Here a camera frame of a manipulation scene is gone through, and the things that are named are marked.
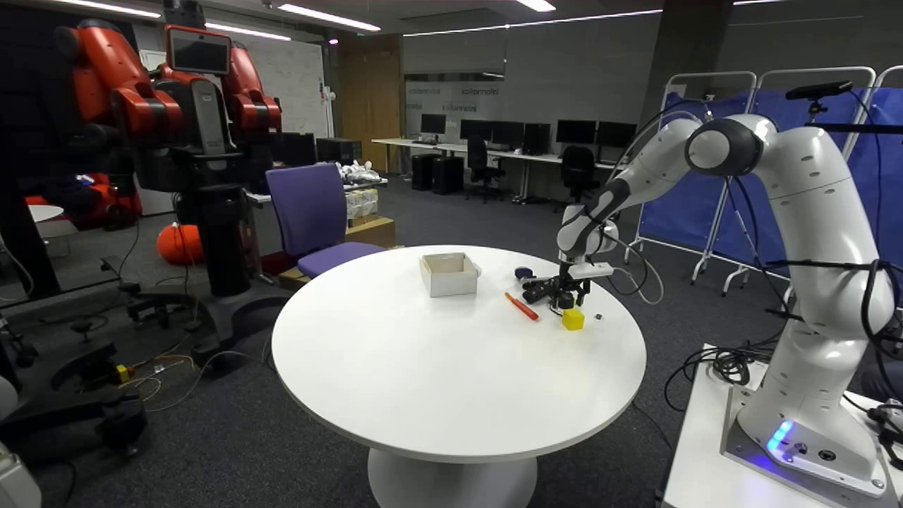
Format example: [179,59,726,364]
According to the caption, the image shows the black remote control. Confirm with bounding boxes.
[519,272,564,304]

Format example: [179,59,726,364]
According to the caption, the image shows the red Baxter robot with screen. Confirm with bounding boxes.
[53,0,285,364]

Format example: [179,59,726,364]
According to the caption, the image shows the black floor cables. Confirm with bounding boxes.
[660,342,760,414]

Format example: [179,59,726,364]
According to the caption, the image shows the black camera on stand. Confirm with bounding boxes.
[786,79,858,120]

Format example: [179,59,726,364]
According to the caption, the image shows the wooden door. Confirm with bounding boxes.
[333,34,406,178]

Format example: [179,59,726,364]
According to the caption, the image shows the blue partition screen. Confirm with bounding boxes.
[621,65,903,304]

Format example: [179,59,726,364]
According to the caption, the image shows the brown cardboard box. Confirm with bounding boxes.
[345,213,398,251]

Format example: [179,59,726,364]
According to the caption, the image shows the red marker pen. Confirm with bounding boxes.
[503,291,543,325]

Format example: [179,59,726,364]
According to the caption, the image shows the purple office chair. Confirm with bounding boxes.
[264,160,383,281]

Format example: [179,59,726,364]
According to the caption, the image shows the black boom rod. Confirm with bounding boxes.
[812,120,903,134]

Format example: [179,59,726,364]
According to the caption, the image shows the ceiling light strip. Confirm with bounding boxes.
[276,0,383,35]

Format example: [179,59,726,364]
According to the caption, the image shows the white robot mounting platform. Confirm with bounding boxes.
[660,361,903,508]

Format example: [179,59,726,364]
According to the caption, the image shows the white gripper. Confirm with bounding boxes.
[558,260,619,309]

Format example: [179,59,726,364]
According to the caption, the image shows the black office chair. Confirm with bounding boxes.
[558,144,602,219]
[467,134,505,203]

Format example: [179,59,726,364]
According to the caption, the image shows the white table pedestal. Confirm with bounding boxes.
[365,445,543,508]

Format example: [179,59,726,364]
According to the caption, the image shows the long white desk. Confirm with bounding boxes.
[369,134,632,205]

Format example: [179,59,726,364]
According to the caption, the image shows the white square box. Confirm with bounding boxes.
[417,251,484,298]

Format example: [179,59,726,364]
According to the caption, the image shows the orange ball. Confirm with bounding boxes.
[155,219,210,268]

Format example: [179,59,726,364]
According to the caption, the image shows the whiteboard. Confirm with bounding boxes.
[237,35,340,140]

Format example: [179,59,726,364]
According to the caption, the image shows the black chair base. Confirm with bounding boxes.
[46,342,152,460]

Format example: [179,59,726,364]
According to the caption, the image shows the stack of white boxes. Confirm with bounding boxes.
[337,160,383,223]

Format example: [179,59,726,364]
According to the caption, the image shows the gripper cable loop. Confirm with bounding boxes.
[602,237,666,308]

